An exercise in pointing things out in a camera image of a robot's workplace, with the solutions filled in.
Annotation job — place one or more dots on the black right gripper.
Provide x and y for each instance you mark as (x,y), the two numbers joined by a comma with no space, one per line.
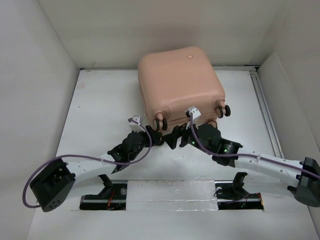
(171,138)

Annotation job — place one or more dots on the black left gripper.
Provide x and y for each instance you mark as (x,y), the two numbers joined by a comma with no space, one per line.
(155,135)

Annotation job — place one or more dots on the pink hard-shell suitcase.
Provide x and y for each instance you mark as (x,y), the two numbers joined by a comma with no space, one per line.
(173,81)

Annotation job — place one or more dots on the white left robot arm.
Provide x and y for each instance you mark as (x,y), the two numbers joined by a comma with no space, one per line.
(57,180)

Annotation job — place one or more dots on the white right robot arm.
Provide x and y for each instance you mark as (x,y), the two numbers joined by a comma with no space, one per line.
(301,177)

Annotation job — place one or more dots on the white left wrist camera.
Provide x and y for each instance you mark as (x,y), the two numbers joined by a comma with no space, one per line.
(136,123)

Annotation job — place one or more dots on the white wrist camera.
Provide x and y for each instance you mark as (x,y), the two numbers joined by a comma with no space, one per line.
(193,114)
(136,123)

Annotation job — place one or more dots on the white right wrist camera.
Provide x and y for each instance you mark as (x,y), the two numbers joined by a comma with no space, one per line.
(193,114)

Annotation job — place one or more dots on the aluminium frame rail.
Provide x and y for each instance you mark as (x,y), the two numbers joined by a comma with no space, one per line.
(266,115)

